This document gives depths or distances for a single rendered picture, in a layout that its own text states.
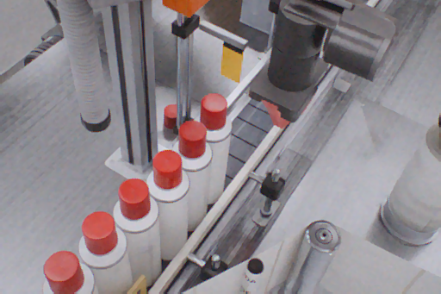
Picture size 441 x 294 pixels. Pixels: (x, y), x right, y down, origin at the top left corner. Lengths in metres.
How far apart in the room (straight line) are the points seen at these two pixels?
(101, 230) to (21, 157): 0.42
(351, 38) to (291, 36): 0.06
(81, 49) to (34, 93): 0.50
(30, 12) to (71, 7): 2.10
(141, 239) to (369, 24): 0.34
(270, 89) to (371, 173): 0.30
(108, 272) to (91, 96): 0.19
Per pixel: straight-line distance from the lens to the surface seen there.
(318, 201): 0.81
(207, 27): 0.65
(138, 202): 0.55
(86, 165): 0.89
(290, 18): 0.56
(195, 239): 0.71
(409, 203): 0.76
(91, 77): 0.55
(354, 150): 0.89
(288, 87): 0.62
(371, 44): 0.55
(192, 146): 0.60
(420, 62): 1.18
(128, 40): 0.65
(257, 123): 0.88
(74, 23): 0.50
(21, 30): 2.50
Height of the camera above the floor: 1.55
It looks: 51 degrees down
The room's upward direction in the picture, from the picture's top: 6 degrees clockwise
